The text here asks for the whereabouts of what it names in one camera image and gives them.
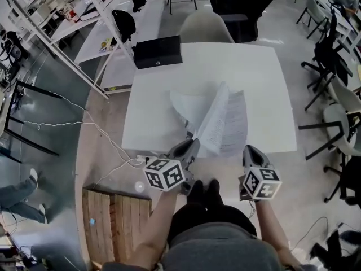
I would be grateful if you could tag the person's black trousers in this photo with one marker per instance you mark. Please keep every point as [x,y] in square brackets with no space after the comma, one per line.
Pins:
[208,216]

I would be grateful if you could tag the dark round bin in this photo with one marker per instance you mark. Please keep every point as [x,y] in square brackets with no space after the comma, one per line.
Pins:
[351,236]

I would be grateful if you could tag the white desk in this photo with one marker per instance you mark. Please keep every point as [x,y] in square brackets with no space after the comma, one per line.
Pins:
[342,24]

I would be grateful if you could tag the yellow booklet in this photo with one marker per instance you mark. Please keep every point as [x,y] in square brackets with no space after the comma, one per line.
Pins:
[106,44]

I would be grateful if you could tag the black floor stand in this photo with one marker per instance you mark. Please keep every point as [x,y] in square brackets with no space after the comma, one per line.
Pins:
[327,250]

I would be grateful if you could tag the black box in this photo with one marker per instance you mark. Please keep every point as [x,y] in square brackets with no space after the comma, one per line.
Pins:
[158,51]

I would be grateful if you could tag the white power strip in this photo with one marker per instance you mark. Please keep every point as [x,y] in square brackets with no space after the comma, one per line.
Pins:
[144,158]

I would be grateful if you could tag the person's left black shoe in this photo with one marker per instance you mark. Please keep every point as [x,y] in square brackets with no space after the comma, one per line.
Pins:
[196,190]

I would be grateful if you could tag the black high-back office chair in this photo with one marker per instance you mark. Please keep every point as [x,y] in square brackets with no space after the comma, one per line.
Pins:
[248,4]

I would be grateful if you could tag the person's left forearm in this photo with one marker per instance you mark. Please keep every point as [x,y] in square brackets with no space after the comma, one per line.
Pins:
[152,227]

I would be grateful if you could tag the wooden pallet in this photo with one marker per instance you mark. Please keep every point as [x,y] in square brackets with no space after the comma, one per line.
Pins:
[98,236]

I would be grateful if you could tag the dark table black legs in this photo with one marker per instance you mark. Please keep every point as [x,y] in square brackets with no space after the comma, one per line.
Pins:
[31,142]

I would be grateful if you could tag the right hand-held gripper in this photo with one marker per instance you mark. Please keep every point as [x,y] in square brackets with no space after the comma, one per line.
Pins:
[262,182]

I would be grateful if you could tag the person's right black shoe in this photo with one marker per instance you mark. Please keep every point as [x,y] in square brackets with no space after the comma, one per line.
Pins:
[213,189]

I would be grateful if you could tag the black mesh office chair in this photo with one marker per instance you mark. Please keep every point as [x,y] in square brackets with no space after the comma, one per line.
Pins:
[327,52]

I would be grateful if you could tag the small red item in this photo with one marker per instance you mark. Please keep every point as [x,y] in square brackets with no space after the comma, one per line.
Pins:
[72,14]

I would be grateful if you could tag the beige shell chair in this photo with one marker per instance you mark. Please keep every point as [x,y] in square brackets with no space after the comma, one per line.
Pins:
[203,27]

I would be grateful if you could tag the person's black shoe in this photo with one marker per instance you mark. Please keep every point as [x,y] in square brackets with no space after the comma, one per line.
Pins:
[213,189]
[196,190]

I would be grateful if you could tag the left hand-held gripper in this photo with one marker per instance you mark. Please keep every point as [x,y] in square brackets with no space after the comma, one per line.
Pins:
[165,175]

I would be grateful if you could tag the light gray shell chair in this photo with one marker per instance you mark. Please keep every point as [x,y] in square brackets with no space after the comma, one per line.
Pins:
[345,95]
[334,117]

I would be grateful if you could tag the gray chair black legs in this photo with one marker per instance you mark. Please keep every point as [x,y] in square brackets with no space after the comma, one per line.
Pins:
[314,10]

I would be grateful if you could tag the person's right forearm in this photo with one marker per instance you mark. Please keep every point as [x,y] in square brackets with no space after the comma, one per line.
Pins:
[270,227]

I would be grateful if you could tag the round yellow table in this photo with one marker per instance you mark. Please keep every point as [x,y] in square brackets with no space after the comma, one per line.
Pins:
[359,75]

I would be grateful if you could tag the white metal shelf rack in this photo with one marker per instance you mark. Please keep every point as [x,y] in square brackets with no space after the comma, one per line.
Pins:
[67,30]

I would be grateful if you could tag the white box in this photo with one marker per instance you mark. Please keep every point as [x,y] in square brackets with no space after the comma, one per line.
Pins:
[42,8]

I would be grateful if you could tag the paperback book yellow-green cover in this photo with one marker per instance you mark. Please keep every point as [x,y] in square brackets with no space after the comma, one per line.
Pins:
[222,123]

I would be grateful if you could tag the person's gray shirt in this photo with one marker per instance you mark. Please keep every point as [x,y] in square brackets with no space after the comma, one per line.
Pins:
[220,253]

